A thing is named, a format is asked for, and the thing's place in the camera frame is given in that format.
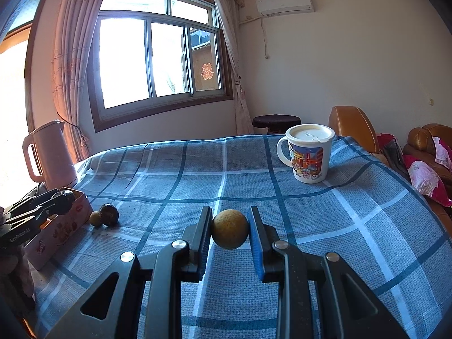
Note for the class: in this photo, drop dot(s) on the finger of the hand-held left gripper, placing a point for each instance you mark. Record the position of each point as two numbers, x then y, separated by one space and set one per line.
60 204
33 203

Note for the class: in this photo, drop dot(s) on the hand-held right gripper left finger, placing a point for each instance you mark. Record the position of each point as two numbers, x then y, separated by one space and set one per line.
204 242

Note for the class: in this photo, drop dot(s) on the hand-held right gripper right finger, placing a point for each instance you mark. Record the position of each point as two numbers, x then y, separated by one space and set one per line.
256 245

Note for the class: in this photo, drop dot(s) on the small yellow round fruit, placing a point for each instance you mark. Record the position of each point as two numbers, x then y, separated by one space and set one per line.
229 227

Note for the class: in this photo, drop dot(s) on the pink tin box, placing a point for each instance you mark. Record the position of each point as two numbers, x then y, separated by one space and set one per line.
60 235

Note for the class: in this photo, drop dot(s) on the person's left forearm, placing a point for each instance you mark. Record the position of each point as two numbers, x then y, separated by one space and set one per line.
16 272

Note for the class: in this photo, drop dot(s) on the black kettle base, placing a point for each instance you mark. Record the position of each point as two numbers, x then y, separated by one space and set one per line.
40 188

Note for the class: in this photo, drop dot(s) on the small brown round fruit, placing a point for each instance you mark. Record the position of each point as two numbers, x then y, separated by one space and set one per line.
94 218

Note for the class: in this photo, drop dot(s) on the dark round fruit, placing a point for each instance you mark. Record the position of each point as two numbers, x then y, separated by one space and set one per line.
108 213

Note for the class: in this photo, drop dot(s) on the pink electric kettle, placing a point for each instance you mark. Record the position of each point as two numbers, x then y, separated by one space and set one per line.
49 152

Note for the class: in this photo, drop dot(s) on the blue plaid tablecloth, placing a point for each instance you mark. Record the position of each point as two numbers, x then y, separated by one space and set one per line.
247 183

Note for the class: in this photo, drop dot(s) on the white cartoon-print cup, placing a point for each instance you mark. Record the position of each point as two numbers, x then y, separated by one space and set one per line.
307 164

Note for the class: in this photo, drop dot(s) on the brown-framed balcony door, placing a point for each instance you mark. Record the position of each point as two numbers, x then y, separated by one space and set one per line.
14 95

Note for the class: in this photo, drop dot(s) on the dark round stool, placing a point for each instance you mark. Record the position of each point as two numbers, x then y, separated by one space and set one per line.
275 123

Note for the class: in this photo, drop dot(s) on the white cup lid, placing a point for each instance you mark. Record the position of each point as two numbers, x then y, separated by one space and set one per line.
310 134

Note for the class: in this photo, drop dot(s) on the pink patterned curtain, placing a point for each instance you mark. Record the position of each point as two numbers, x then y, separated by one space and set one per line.
70 60
235 77

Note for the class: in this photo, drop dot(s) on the brown leather chair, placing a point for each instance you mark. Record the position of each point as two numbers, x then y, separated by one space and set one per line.
353 127

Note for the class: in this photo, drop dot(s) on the red and grey clothing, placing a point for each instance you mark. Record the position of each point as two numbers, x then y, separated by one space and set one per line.
392 148

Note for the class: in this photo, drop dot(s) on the red paper window decoration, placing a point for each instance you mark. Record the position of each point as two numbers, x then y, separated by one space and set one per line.
207 71

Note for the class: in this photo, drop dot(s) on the brown-framed window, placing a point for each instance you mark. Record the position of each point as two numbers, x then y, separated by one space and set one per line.
159 53

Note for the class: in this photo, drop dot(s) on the pink floral pillow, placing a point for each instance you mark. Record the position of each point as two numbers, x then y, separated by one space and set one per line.
425 178

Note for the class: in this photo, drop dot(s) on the brown leather sofa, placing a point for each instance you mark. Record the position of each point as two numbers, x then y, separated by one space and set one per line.
422 137

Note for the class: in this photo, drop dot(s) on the pink floral cloth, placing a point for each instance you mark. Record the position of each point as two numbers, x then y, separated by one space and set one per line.
443 150

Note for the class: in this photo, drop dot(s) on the white air conditioner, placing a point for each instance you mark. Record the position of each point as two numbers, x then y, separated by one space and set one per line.
284 3

